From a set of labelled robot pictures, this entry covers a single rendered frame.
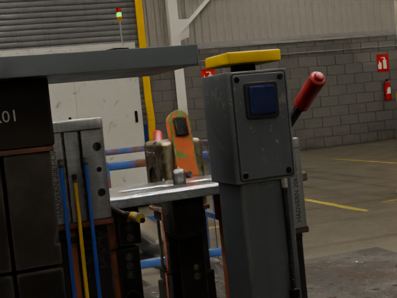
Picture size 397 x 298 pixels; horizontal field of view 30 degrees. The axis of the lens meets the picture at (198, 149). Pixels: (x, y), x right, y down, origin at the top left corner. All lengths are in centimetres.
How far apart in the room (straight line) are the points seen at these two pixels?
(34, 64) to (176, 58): 13
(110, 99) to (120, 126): 35
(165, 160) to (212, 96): 48
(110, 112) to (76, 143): 811
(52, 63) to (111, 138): 831
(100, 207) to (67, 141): 8
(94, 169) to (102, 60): 22
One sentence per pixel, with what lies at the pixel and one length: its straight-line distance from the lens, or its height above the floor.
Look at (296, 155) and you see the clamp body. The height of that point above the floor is 104.
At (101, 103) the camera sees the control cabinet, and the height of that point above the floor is 130.
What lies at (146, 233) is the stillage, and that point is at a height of 59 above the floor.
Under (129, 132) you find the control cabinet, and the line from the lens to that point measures 900.
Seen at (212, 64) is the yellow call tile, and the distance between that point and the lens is 77.
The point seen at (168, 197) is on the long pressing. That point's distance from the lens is 100.
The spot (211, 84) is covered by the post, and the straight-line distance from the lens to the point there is 77.
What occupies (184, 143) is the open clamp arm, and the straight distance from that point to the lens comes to 124.
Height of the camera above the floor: 111
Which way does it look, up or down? 3 degrees down
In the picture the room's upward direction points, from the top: 6 degrees counter-clockwise
